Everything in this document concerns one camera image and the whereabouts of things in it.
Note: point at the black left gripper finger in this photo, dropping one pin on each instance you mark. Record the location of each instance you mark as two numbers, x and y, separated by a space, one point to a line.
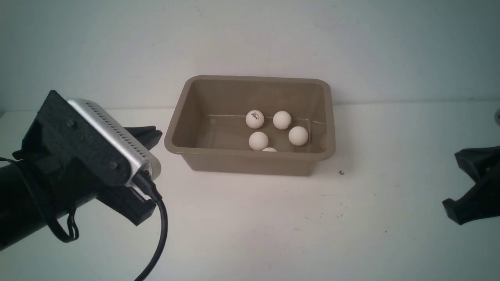
128 203
142 138

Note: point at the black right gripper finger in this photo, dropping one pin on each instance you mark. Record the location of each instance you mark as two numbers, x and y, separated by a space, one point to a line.
482 201
476 163

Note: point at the white ping-pong ball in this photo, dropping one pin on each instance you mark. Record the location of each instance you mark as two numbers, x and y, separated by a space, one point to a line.
258 141
254 119
282 120
269 149
298 136

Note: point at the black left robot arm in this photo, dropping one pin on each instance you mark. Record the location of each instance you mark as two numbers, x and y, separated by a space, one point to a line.
65 182

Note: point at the tan plastic bin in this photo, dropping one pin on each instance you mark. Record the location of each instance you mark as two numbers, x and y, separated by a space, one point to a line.
208 129

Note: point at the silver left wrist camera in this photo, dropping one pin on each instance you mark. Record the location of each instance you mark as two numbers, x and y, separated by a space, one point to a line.
82 130

